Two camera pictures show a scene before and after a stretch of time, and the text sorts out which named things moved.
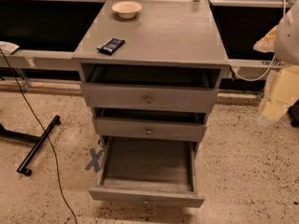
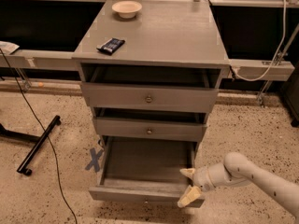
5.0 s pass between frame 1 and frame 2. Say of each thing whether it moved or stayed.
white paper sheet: stayed
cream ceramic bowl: stayed
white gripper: moved
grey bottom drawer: stayed
